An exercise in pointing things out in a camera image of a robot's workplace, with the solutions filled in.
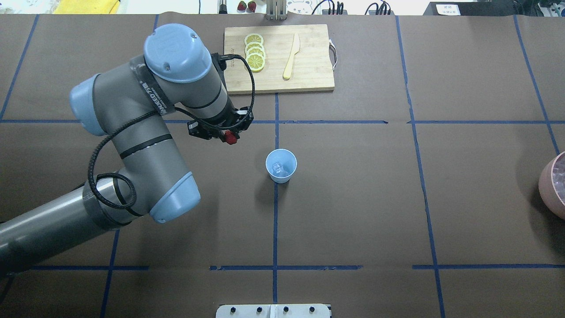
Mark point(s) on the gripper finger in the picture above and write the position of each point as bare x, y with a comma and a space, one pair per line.
202, 131
245, 118

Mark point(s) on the yellow plastic knife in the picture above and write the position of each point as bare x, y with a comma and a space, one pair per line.
295, 46

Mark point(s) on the wooden cutting board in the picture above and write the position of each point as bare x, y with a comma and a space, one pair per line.
297, 57

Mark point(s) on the clear ice cubes pile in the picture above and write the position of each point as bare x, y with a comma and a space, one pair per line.
558, 177

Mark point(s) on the pink bowl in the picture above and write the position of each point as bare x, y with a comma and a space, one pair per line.
551, 185

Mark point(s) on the light blue cup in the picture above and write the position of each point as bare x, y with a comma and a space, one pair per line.
286, 158

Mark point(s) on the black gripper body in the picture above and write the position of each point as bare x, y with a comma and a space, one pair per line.
222, 121

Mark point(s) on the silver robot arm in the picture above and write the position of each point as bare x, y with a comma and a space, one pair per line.
137, 169

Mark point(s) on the lemon slice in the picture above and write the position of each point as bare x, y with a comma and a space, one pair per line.
254, 38
255, 54
253, 45
256, 63

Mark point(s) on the aluminium frame post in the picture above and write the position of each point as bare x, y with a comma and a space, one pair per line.
276, 10

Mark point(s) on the red strawberry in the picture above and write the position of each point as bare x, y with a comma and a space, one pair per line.
230, 137

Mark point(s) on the ice cube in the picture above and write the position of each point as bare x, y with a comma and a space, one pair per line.
278, 168

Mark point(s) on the yellow cloth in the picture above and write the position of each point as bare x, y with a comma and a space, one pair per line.
89, 7

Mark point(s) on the black power strip box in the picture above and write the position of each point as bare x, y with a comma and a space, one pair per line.
478, 8

